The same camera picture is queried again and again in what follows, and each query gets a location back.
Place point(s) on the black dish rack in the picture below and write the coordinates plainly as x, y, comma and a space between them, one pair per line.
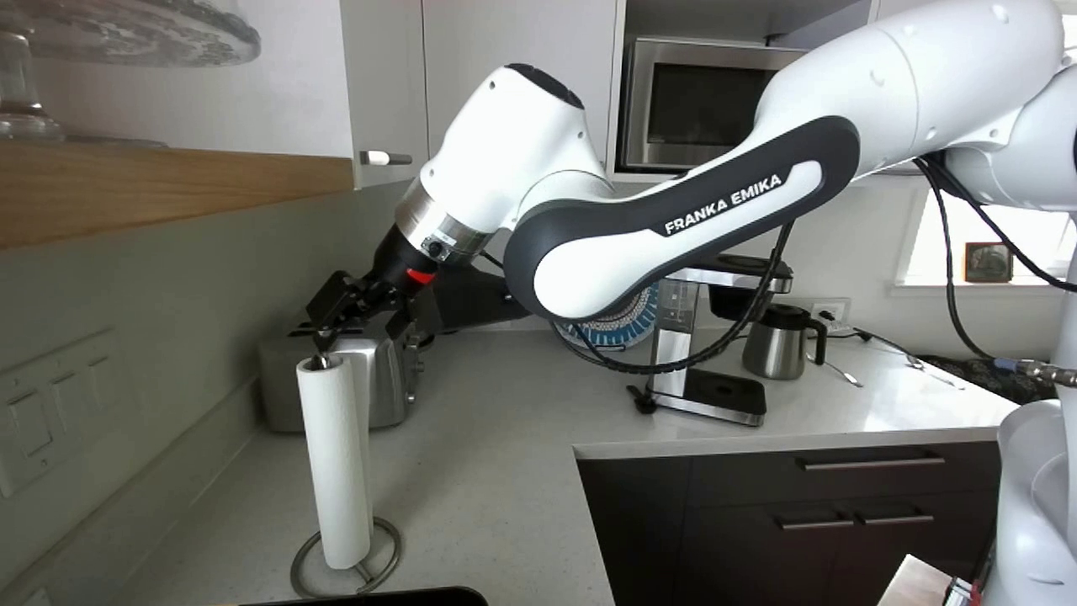
995, 378

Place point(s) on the stainless steel microwave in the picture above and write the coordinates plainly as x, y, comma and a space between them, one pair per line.
692, 100

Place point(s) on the stainless steel coffee carafe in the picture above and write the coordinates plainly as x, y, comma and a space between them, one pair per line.
787, 340

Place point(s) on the blue white decorative plate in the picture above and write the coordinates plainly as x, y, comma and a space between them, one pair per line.
621, 331

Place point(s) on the white kitchen paper roll holder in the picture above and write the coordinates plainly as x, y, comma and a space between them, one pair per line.
348, 537

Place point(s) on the wooden shelf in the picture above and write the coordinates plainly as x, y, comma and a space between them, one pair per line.
80, 189

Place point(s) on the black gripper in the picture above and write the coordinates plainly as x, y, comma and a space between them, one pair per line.
348, 301

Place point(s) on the silver toaster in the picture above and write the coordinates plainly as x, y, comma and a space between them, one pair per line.
367, 378

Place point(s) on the dark lower cabinet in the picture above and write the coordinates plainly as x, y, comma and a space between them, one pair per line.
818, 525

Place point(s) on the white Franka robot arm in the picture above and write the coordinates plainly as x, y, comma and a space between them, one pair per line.
970, 90

